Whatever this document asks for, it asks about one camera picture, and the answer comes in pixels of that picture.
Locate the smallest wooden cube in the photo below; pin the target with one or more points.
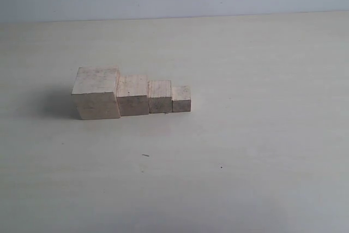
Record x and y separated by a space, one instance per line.
181 99

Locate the third largest wooden cube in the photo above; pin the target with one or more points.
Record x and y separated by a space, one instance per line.
160 96

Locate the second largest wooden cube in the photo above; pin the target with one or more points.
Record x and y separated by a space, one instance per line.
132 95

